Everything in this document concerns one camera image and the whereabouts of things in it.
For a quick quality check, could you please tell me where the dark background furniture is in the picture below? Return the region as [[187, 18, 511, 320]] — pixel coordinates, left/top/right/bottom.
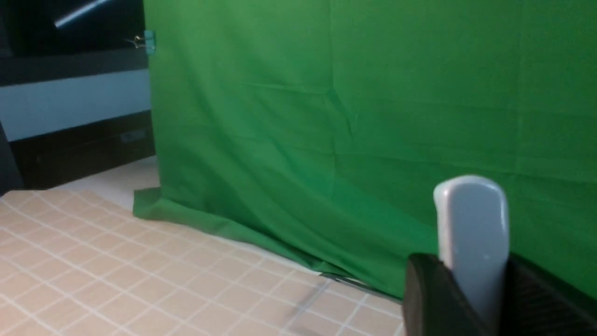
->
[[0, 0, 155, 194]]

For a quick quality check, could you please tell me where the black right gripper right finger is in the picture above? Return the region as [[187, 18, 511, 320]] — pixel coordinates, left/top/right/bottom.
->
[[499, 254, 597, 336]]

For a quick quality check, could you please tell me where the metal binder clip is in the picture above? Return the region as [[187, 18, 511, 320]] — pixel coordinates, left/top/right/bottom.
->
[[124, 30, 156, 55]]

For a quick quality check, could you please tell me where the beige checked tablecloth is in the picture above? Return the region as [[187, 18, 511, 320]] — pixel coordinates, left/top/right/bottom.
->
[[0, 190, 406, 336]]

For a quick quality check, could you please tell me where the green backdrop cloth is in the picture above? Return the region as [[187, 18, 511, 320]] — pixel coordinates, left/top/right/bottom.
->
[[134, 0, 597, 297]]

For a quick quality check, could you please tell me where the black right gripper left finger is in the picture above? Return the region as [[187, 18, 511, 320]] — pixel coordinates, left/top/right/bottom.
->
[[402, 253, 495, 336]]

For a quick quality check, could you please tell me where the plain white ceramic spoon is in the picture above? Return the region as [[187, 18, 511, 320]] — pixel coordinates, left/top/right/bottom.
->
[[433, 175, 510, 332]]

